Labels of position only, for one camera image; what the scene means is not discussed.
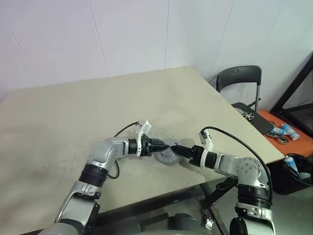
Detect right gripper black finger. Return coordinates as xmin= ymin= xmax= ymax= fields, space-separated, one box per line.
xmin=171 ymin=148 xmax=191 ymax=160
xmin=171 ymin=145 xmax=193 ymax=154

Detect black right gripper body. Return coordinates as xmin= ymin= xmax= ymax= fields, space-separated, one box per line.
xmin=187 ymin=145 xmax=204 ymax=166

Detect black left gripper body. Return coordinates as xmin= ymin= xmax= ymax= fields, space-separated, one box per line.
xmin=140 ymin=137 xmax=157 ymax=157

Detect grey motor lid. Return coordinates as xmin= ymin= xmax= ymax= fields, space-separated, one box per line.
xmin=158 ymin=138 xmax=183 ymax=163

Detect dark grey rounded shape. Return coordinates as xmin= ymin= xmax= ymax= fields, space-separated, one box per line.
xmin=168 ymin=212 xmax=204 ymax=235

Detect black folding chair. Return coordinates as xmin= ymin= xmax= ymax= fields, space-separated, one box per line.
xmin=216 ymin=65 xmax=274 ymax=135

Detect black bin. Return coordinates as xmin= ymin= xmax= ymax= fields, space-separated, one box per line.
xmin=266 ymin=153 xmax=313 ymax=195

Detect blue white spray can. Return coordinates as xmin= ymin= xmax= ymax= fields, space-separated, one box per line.
xmin=283 ymin=155 xmax=299 ymax=177

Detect orange stool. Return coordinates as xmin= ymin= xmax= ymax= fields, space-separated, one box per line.
xmin=258 ymin=109 xmax=313 ymax=156

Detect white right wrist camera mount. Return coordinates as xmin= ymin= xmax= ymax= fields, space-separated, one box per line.
xmin=199 ymin=128 xmax=215 ymax=169

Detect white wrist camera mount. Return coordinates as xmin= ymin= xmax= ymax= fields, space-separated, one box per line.
xmin=133 ymin=119 xmax=153 ymax=157
xmin=199 ymin=128 xmax=215 ymax=169

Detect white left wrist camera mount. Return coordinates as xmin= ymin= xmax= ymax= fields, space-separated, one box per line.
xmin=133 ymin=119 xmax=153 ymax=157

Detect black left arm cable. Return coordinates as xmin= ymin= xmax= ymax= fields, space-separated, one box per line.
xmin=107 ymin=121 xmax=140 ymax=179

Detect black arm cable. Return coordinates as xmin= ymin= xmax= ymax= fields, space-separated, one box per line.
xmin=200 ymin=126 xmax=273 ymax=204
xmin=107 ymin=121 xmax=140 ymax=179

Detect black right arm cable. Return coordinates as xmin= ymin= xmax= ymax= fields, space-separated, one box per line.
xmin=200 ymin=126 xmax=273 ymax=204

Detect black table frame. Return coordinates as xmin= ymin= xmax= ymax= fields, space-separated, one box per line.
xmin=94 ymin=171 xmax=237 ymax=235

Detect white bracket under table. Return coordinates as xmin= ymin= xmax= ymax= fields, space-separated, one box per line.
xmin=200 ymin=208 xmax=214 ymax=227

